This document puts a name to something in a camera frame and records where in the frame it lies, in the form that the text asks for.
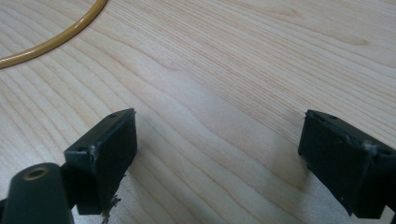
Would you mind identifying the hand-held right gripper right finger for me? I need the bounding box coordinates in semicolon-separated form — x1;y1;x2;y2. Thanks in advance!
297;108;396;219

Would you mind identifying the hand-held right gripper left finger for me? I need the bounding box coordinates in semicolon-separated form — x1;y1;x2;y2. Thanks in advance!
60;107;138;217

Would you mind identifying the yellow rubber tube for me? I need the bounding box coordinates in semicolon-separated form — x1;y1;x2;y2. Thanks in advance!
0;0;108;70

